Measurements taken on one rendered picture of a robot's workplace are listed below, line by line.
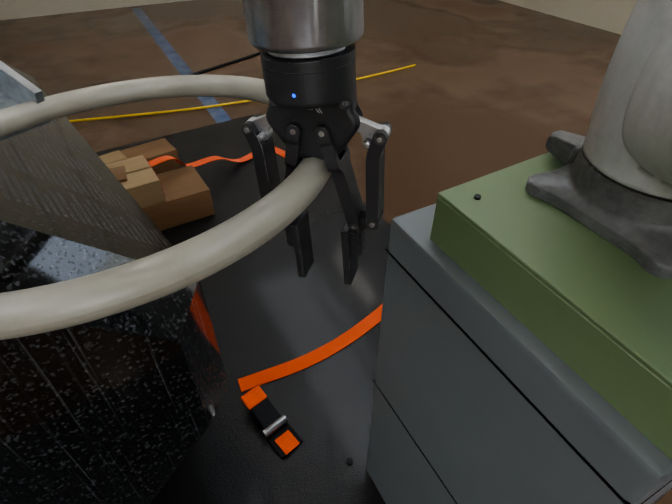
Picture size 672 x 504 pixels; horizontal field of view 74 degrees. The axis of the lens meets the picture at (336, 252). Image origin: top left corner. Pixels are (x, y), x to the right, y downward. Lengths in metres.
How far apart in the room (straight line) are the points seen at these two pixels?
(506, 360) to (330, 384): 0.89
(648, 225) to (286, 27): 0.39
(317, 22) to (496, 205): 0.31
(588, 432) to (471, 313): 0.16
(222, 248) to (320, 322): 1.20
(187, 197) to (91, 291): 1.64
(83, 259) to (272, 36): 0.50
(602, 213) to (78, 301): 0.48
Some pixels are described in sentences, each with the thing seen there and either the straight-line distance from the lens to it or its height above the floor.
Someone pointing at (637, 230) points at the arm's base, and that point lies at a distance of 0.53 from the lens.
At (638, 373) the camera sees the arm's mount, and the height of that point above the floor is 0.85.
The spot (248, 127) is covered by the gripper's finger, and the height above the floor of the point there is 0.99.
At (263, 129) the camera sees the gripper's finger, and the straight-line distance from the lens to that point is 0.42.
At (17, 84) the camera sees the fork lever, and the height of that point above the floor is 0.95.
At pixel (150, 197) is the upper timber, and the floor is 0.18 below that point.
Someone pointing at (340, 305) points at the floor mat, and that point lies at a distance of 1.56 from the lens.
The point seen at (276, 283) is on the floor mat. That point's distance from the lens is 1.65.
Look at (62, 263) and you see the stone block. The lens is 0.74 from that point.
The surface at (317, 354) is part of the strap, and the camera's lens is 1.42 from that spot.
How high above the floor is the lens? 1.17
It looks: 41 degrees down
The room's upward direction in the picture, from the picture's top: straight up
